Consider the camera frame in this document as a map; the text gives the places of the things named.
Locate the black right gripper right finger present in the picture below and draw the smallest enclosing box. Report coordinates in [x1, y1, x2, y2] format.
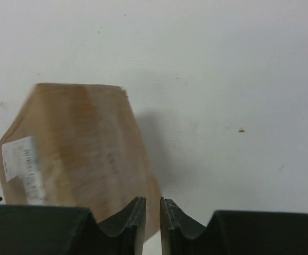
[160, 198, 308, 254]

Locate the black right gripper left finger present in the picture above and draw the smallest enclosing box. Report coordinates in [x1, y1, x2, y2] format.
[0, 197, 146, 254]

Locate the brown cardboard express box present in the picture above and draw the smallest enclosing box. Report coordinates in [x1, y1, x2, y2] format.
[0, 83, 162, 239]

